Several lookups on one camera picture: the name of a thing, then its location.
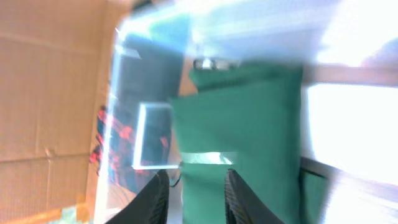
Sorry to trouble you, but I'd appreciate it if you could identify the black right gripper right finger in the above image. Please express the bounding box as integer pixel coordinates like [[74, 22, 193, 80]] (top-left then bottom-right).
[[224, 169, 284, 224]]

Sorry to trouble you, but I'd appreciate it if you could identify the red navy plaid shirt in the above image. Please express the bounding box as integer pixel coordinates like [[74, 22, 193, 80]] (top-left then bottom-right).
[[90, 106, 171, 193]]

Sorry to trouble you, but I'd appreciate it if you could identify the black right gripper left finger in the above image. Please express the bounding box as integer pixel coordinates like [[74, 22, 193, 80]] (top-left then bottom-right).
[[106, 169, 170, 224]]

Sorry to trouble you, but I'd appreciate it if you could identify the cardboard sheet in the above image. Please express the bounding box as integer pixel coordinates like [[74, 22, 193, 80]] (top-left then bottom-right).
[[1, 0, 132, 222]]

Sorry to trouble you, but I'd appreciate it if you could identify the green garment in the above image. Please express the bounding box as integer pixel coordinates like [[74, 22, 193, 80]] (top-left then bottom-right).
[[171, 62, 328, 224]]

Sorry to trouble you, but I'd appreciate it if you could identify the navy garment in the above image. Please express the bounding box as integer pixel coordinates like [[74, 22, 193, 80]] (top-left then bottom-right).
[[113, 36, 184, 170]]

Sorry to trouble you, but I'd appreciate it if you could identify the clear plastic storage bin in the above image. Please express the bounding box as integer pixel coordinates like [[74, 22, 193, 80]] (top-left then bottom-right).
[[93, 1, 397, 223]]

